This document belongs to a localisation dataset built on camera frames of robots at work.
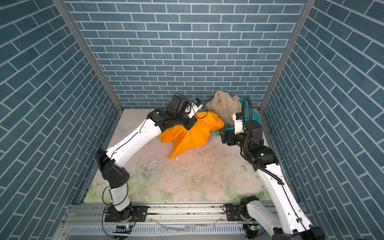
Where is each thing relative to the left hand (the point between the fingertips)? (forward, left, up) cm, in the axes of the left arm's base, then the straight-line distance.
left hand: (195, 117), depth 78 cm
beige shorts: (+23, -21, -13) cm, 34 cm away
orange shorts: (-4, -2, -11) cm, 12 cm away
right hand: (-8, -15, +1) cm, 17 cm away
